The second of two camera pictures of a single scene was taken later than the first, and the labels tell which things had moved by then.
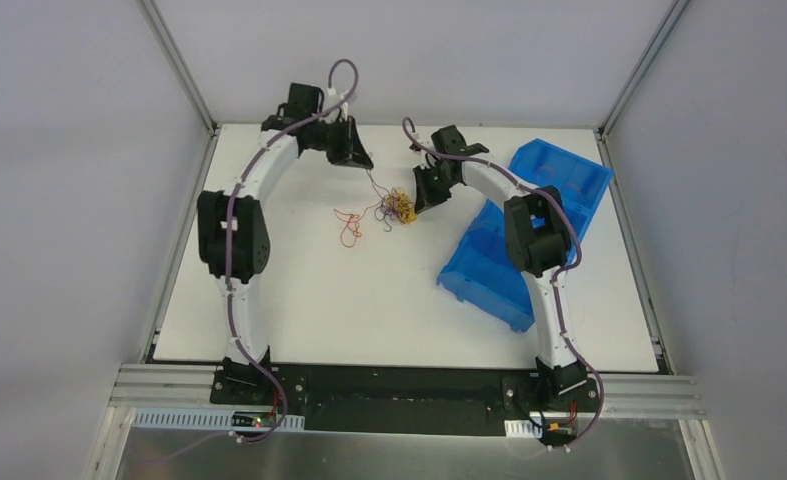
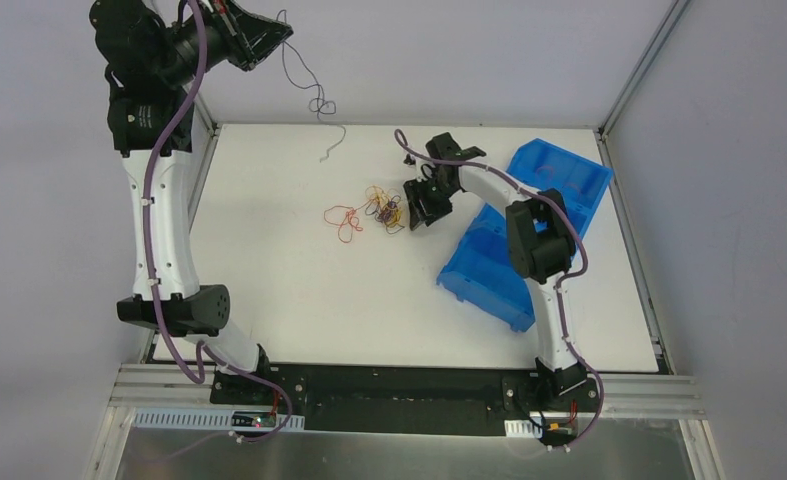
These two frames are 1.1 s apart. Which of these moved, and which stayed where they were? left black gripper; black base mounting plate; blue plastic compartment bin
Moved: left black gripper
Stayed: black base mounting plate; blue plastic compartment bin
